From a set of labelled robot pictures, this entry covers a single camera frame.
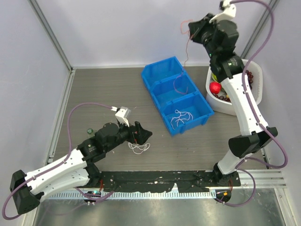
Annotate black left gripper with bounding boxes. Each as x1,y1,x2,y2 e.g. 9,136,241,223
105,118,152,152

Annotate blue three-compartment bin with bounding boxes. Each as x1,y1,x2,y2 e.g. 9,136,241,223
141,57,214,136

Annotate white cable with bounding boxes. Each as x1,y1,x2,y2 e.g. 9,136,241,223
128,142,151,155
170,109,194,129

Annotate white fruit basket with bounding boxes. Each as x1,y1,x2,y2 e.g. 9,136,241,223
206,61,263,116

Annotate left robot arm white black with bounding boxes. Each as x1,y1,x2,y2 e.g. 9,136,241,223
10,121,152,215

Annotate red yellow cherries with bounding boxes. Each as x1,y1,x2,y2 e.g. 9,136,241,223
213,93,231,102

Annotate perforated cable duct strip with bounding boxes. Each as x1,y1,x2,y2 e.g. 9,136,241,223
48,190,216,200

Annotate red apple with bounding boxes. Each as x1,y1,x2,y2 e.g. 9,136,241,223
209,81,222,95

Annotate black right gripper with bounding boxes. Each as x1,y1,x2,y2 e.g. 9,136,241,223
188,13,219,59

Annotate green yellow pear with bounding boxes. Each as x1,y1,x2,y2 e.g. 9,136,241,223
211,73,217,82

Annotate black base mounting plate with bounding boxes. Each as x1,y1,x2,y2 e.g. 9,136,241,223
101,170,241,193

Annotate clear glass bottle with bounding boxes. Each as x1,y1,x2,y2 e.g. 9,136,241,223
87,128,95,137

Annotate dark red grape bunch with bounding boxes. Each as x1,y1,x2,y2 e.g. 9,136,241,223
246,70,253,89

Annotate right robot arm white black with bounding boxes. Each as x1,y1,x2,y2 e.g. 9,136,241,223
188,14,278,186

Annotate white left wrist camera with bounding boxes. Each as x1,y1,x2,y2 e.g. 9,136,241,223
115,106,131,127

